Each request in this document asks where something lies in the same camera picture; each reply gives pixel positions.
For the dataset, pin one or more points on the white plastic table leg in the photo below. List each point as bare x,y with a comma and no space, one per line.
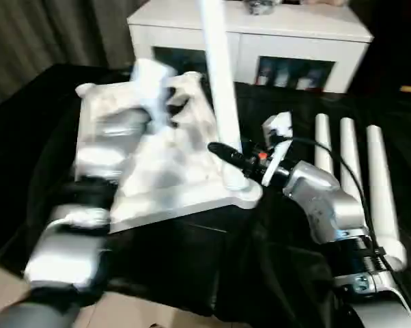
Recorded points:
323,143
350,153
383,188
222,85

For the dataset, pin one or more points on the white mug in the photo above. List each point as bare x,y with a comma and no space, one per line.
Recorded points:
304,83
280,79
263,77

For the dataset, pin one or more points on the black mat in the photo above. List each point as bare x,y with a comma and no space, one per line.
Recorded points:
226,259

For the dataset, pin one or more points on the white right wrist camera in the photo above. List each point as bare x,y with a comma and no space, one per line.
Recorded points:
280,124

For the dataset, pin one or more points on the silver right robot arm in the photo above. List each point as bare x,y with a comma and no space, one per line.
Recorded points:
328,201

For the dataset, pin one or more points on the small yellow tag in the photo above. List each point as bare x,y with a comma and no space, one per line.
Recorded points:
408,88

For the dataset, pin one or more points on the white plastic table top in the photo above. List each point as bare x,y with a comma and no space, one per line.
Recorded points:
178,177

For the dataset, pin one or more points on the white low cabinet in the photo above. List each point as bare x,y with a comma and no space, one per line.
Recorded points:
277,30

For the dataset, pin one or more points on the brown teddy bear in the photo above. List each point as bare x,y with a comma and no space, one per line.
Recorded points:
328,2

